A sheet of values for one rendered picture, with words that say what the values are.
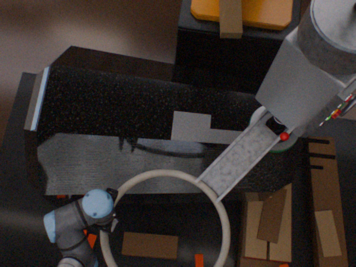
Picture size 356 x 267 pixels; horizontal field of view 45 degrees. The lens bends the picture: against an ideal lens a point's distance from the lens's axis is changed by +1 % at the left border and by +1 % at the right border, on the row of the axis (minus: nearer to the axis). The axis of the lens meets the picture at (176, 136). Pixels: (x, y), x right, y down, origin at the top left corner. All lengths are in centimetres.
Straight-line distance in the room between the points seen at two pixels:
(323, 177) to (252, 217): 53
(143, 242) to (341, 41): 166
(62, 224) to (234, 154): 73
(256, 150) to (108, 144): 63
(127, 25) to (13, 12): 78
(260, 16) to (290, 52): 94
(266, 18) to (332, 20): 109
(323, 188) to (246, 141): 103
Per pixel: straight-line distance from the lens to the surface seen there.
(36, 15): 322
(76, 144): 192
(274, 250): 242
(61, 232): 140
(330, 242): 263
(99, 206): 137
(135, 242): 244
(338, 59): 115
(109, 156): 192
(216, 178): 173
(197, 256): 256
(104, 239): 164
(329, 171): 272
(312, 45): 116
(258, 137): 174
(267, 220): 242
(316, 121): 143
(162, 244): 244
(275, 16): 223
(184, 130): 187
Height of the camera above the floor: 256
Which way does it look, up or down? 71 degrees down
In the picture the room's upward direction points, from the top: 6 degrees clockwise
